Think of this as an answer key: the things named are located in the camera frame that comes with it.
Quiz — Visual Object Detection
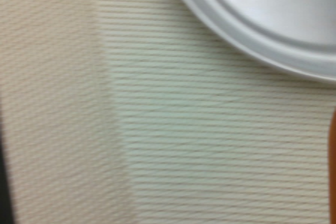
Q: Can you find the round silver metal plate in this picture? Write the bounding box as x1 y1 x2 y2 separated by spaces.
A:
182 0 336 83

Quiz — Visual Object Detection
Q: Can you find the beige woven placemat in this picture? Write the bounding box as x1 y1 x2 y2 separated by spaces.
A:
0 0 336 224

